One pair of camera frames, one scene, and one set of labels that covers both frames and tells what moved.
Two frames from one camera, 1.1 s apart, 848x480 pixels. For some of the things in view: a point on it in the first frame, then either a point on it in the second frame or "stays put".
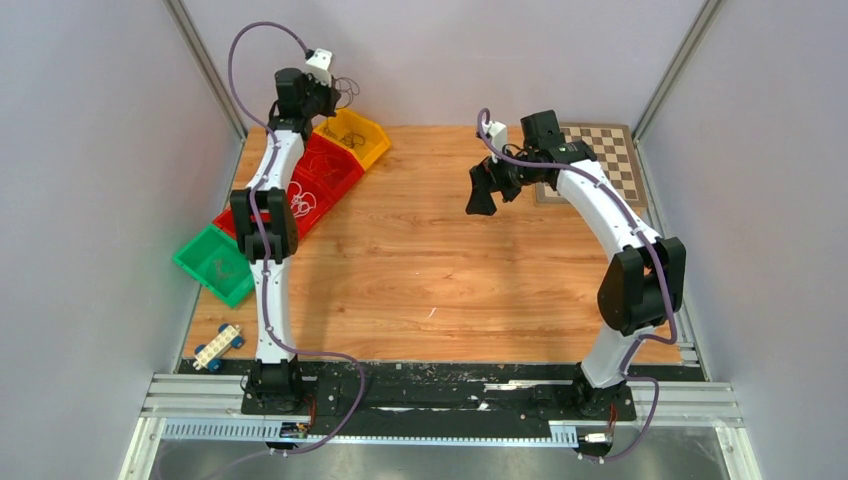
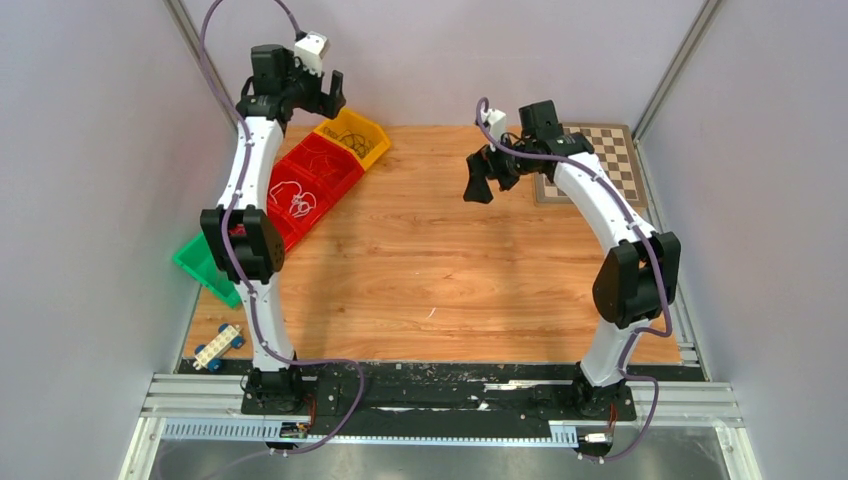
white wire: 303,202 stays put
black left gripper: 332,95 stays put
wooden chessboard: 614,147 stays put
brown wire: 352,94 → 357,142
